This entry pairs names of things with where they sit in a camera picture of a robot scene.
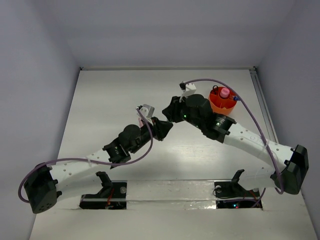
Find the pink highlighter pen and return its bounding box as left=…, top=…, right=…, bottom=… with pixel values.
left=138, top=118, right=144, bottom=127

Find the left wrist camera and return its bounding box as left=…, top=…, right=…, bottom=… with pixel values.
left=136, top=104, right=155, bottom=122

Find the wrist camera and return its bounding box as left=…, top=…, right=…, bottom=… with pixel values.
left=136, top=104, right=155, bottom=122
left=179, top=81, right=197, bottom=102

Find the pink glue bottle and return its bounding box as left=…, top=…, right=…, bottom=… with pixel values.
left=219, top=87, right=230, bottom=99

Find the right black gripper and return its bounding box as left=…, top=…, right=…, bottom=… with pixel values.
left=162, top=94, right=204, bottom=130

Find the aluminium rail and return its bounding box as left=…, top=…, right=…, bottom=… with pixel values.
left=249, top=67, right=278, bottom=142

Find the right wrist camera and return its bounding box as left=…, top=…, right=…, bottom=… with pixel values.
left=179, top=81, right=197, bottom=102

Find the purple cable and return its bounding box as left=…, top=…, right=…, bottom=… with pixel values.
left=184, top=78, right=286, bottom=208
left=18, top=107, right=154, bottom=203

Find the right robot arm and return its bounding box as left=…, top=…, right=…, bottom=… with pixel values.
left=162, top=94, right=309, bottom=196

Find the orange round container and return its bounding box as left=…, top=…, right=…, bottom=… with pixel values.
left=208, top=86, right=237, bottom=116

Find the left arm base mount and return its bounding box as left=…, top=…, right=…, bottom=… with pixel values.
left=79, top=171, right=127, bottom=210

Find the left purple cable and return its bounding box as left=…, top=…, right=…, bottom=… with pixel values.
left=18, top=107, right=154, bottom=203

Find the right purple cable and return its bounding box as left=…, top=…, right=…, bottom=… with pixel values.
left=184, top=78, right=286, bottom=208

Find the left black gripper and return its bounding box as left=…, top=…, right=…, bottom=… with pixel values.
left=129, top=116, right=172, bottom=154

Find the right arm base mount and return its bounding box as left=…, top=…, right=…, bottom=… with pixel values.
left=212, top=169, right=263, bottom=209

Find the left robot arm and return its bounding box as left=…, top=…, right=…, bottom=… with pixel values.
left=18, top=117, right=173, bottom=214

